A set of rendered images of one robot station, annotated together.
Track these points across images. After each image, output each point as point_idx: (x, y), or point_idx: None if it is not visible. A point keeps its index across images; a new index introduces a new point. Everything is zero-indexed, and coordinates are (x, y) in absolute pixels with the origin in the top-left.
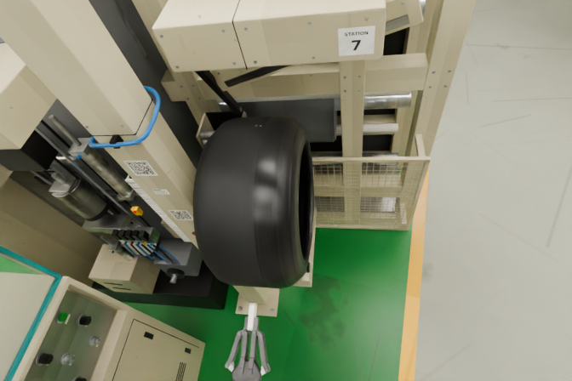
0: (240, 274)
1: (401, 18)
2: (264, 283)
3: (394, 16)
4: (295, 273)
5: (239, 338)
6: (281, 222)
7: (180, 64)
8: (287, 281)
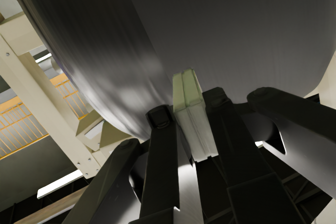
0: (235, 55)
1: (93, 136)
2: (147, 27)
3: (98, 134)
4: (60, 60)
5: (280, 156)
6: None
7: None
8: (75, 55)
